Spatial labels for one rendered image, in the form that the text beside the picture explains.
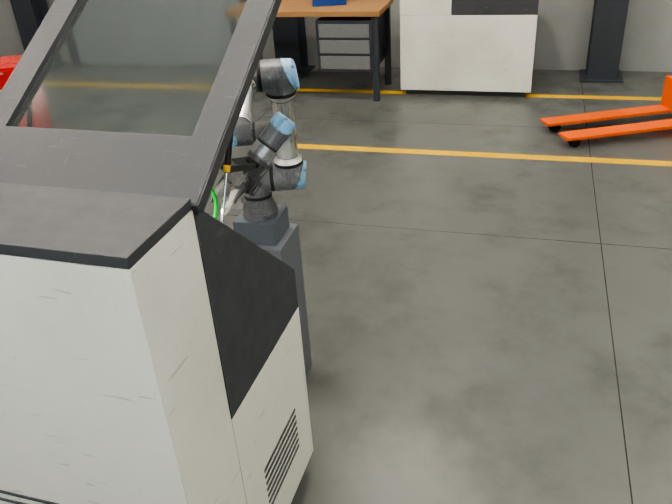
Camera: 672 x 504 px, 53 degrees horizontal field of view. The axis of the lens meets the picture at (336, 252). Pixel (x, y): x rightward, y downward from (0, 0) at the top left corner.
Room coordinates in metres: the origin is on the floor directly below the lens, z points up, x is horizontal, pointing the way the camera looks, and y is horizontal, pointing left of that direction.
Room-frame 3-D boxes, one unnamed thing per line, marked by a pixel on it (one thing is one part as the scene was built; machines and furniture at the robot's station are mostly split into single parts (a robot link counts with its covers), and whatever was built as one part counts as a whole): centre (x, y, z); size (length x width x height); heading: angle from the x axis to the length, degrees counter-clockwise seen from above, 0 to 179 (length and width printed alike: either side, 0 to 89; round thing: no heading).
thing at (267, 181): (2.54, 0.30, 1.07); 0.13 x 0.12 x 0.14; 91
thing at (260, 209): (2.54, 0.31, 0.95); 0.15 x 0.15 x 0.10
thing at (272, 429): (1.83, 0.57, 0.39); 0.70 x 0.58 x 0.79; 71
